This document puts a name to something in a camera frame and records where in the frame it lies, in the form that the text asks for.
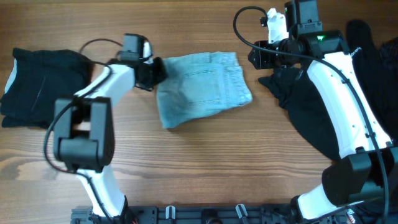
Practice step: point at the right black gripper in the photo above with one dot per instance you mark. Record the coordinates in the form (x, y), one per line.
(262, 61)

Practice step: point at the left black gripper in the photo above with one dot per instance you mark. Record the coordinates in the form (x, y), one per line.
(160, 63)

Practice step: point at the light blue denim shorts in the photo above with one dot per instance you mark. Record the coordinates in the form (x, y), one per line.
(200, 85)

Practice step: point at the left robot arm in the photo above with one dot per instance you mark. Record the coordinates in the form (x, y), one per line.
(83, 129)

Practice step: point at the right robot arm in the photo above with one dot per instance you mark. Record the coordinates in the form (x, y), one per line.
(368, 160)

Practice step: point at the black shirt with white logo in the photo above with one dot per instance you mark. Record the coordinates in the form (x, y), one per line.
(376, 75)

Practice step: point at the folded black garment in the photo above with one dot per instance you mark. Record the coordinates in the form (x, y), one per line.
(37, 79)

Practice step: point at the dark patterned garment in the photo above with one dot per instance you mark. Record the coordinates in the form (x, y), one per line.
(388, 55)

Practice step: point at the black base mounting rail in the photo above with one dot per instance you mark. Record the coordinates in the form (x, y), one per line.
(265, 214)

